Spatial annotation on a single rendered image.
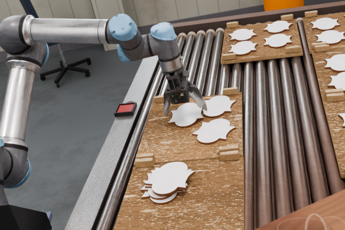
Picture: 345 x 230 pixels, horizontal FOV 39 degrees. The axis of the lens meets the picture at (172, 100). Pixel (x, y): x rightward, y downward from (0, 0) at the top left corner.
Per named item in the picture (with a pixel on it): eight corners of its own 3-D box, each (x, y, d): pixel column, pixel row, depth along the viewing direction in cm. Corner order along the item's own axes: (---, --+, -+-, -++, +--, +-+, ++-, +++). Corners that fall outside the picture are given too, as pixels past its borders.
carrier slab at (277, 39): (221, 64, 214) (219, 56, 212) (225, 30, 250) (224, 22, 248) (303, 55, 207) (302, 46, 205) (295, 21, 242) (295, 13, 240)
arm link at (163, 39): (147, 24, 161) (172, 18, 160) (156, 54, 166) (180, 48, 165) (146, 34, 154) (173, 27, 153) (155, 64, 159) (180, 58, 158)
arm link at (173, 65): (159, 53, 166) (183, 49, 164) (163, 64, 169) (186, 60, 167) (156, 63, 160) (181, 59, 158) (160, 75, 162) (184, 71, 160)
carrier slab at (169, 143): (134, 168, 158) (133, 164, 157) (153, 105, 193) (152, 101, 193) (243, 158, 151) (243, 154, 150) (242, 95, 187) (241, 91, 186)
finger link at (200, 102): (205, 118, 170) (185, 102, 167) (206, 109, 175) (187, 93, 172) (211, 113, 169) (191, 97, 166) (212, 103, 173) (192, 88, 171)
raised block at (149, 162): (135, 168, 155) (133, 161, 153) (136, 165, 156) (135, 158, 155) (154, 167, 154) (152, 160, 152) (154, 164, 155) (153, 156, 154)
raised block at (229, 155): (220, 161, 149) (218, 154, 148) (220, 158, 151) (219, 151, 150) (240, 160, 148) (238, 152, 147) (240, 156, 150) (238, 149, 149)
